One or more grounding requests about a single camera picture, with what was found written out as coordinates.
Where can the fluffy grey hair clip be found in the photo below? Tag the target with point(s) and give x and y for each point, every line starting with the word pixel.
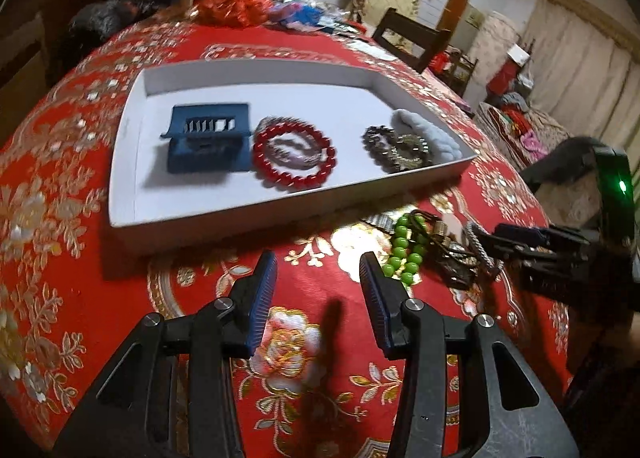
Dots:
pixel 430 126

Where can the white paper sheet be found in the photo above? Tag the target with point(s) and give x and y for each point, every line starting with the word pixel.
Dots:
pixel 372 51

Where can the sofa with patterned cover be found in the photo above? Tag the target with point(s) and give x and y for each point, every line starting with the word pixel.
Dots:
pixel 520 133

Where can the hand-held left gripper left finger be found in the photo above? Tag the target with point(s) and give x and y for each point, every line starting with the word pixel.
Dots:
pixel 262 298

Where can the dark wooden chair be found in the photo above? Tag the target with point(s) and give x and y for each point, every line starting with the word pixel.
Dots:
pixel 400 38

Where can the small wooden chair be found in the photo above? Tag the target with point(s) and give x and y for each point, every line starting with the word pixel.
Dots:
pixel 460 71

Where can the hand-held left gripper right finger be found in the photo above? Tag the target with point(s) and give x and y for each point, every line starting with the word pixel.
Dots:
pixel 372 298

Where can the blue plastic bag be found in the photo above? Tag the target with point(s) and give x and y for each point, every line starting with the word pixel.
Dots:
pixel 297 14

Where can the brown wooden chair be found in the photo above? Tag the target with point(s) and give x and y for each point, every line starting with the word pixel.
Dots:
pixel 20 63

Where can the red floral tablecloth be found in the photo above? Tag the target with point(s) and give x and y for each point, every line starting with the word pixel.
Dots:
pixel 100 288

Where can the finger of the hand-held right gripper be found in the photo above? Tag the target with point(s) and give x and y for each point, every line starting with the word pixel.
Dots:
pixel 540 253
pixel 530 233

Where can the red plastic bag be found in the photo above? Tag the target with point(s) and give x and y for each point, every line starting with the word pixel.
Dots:
pixel 235 3

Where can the blue hair claw clip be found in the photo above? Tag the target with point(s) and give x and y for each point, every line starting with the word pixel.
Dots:
pixel 210 113

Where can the white cardboard box tray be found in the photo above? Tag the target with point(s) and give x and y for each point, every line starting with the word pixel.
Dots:
pixel 325 103

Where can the small red bag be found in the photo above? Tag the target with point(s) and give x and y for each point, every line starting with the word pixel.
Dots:
pixel 439 62

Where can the black plastic bag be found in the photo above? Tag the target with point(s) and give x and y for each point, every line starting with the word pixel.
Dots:
pixel 95 18

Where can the beige curtain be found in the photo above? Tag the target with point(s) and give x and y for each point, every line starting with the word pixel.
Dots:
pixel 575 53

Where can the dark cloth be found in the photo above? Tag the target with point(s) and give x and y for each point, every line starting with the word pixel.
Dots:
pixel 560 158

